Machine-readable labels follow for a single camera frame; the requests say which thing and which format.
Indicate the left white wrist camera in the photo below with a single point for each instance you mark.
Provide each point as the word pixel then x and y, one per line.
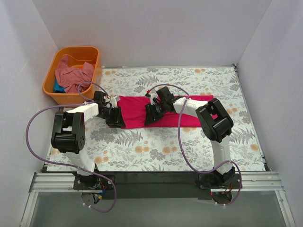
pixel 113 101

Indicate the orange plastic basket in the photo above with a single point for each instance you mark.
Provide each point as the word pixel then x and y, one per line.
pixel 77 56

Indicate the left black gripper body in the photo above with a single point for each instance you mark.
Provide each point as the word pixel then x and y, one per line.
pixel 114 116

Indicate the floral table mat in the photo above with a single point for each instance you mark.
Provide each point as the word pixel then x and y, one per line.
pixel 171 149

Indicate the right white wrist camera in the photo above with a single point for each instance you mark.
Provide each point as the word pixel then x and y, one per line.
pixel 153 97

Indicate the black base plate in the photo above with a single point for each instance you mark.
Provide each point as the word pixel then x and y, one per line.
pixel 162 185

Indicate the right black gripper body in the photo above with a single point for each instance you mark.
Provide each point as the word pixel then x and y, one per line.
pixel 152 113

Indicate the salmon pink t shirt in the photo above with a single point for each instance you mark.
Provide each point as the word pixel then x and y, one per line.
pixel 71 77

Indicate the teal garment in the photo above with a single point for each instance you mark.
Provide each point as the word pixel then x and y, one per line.
pixel 57 88

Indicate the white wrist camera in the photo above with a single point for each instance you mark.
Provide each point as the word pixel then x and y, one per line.
pixel 153 97
pixel 113 101

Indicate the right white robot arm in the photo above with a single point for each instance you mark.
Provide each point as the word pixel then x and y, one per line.
pixel 215 123

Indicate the aluminium frame rail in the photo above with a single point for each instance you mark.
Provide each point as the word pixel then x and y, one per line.
pixel 262 181

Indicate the magenta t shirt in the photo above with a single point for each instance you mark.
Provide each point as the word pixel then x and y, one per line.
pixel 134 114

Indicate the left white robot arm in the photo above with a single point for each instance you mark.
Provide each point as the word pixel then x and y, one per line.
pixel 69 136

